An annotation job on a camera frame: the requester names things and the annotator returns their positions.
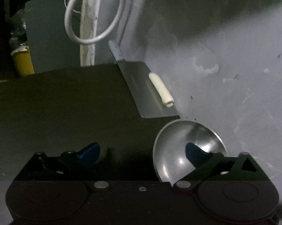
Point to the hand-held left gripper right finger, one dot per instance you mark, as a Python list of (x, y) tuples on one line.
[(194, 155)]

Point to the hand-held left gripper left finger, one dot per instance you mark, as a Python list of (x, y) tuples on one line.
[(90, 153)]

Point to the stainless steel bowl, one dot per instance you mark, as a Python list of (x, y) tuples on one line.
[(173, 145)]

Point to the white paper roll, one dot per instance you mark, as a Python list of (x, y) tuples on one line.
[(161, 90)]

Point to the yellow bucket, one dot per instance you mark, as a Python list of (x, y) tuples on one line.
[(23, 62)]

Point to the white painted pipe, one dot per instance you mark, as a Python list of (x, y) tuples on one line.
[(87, 28)]

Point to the black plastic bag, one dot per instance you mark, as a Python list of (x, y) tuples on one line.
[(17, 34)]

